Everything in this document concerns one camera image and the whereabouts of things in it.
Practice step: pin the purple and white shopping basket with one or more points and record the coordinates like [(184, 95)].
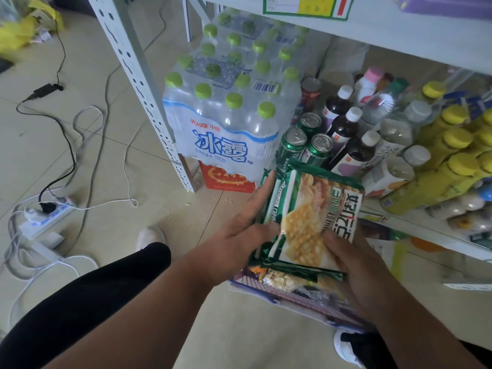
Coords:
[(292, 301)]

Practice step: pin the green cracker packet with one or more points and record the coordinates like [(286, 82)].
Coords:
[(307, 211)]

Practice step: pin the green drink can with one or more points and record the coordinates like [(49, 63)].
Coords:
[(290, 147), (309, 122), (317, 149)]

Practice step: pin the person's white shoe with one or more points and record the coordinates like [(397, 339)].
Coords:
[(346, 349), (150, 237)]

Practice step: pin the shrink-wrapped water bottle pack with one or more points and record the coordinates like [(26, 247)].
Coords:
[(269, 30), (226, 122)]

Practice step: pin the yellow nut snack packet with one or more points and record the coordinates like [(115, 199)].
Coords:
[(284, 279)]

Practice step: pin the white perforated shelf upright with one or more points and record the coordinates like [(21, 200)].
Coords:
[(146, 92)]

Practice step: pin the red drink can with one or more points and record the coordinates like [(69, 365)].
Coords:
[(309, 92)]

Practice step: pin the white upper shelf board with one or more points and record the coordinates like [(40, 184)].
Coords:
[(403, 34)]

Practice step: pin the person's left hand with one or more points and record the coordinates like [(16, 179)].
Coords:
[(226, 249)]

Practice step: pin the purple package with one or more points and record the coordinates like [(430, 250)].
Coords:
[(446, 5)]

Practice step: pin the green-bordered shelf label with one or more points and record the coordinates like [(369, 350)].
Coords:
[(303, 5)]

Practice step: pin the red cardboard box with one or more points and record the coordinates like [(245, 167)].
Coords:
[(226, 179)]

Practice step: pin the pink-capped white bottle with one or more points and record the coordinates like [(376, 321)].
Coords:
[(367, 86)]

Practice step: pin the white lower shelf board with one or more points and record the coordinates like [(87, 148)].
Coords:
[(426, 230)]

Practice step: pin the person's leg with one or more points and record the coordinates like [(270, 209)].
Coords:
[(373, 351), (88, 299)]

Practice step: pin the blue-capped pale bottle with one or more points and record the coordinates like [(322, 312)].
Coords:
[(461, 203)]

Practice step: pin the yellow plastic bag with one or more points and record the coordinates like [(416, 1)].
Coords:
[(23, 30)]

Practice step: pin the person's left white shoe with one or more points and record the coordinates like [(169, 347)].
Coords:
[(150, 237)]

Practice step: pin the dark juice bottle white cap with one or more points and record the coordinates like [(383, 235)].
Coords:
[(355, 155), (344, 128), (336, 105)]

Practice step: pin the row of yellow-capped bottles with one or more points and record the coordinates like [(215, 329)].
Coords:
[(446, 165)]

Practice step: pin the person's left leg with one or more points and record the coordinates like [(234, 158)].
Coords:
[(88, 299)]

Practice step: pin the green-capped clear bottle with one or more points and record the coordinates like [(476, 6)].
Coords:
[(380, 103)]

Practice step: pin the white shelf board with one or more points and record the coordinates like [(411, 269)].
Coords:
[(403, 34), (426, 230)]

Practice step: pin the white power strip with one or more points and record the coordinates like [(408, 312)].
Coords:
[(46, 219)]

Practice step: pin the person's right thumb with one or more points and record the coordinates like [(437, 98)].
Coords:
[(333, 244)]

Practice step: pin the person's left thumb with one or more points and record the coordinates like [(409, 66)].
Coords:
[(269, 230)]

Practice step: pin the person's right white shoe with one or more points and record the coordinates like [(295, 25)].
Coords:
[(346, 349)]

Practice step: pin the clear tea bottle white cap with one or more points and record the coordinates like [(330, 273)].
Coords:
[(392, 172), (403, 128)]

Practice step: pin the person's right forearm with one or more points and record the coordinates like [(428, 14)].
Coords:
[(419, 342)]

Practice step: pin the person's right leg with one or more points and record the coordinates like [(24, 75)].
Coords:
[(373, 351)]

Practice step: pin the person's left forearm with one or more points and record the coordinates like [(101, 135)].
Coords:
[(153, 322)]

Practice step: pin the person's right hand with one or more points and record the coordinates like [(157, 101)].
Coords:
[(361, 280)]

